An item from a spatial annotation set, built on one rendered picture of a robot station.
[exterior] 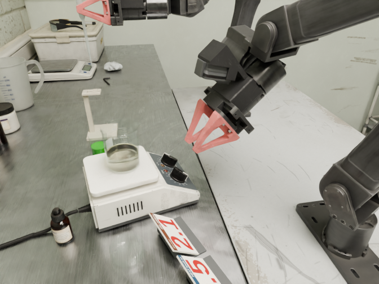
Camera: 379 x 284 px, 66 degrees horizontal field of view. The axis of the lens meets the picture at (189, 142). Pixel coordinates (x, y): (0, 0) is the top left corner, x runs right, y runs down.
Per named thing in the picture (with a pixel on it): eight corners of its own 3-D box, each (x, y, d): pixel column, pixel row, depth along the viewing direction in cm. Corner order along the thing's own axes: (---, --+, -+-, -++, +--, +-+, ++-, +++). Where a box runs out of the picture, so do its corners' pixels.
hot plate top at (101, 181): (142, 147, 61) (142, 143, 61) (161, 180, 52) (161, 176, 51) (82, 160, 57) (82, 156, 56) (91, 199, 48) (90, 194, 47)
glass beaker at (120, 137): (106, 179, 51) (98, 137, 47) (106, 159, 57) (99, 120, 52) (146, 173, 53) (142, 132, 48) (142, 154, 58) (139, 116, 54)
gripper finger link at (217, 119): (188, 147, 47) (229, 106, 46) (172, 128, 52) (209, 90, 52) (211, 168, 51) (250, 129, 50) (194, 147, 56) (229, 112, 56)
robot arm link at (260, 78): (229, 67, 50) (258, 38, 50) (238, 84, 55) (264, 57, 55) (256, 89, 47) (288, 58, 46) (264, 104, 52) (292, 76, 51)
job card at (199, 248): (180, 217, 55) (179, 200, 53) (206, 251, 48) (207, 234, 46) (150, 230, 52) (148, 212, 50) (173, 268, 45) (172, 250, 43)
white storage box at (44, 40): (108, 46, 175) (104, 20, 168) (100, 63, 144) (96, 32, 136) (53, 48, 171) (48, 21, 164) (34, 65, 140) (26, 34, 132)
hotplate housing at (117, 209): (176, 168, 68) (175, 138, 64) (201, 204, 58) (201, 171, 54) (76, 193, 61) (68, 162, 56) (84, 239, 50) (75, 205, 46)
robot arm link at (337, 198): (324, 181, 42) (364, 203, 38) (356, 160, 47) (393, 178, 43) (314, 213, 46) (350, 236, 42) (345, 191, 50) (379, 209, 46)
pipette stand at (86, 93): (118, 125, 87) (111, 84, 80) (117, 138, 80) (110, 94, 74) (89, 127, 86) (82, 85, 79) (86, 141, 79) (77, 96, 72)
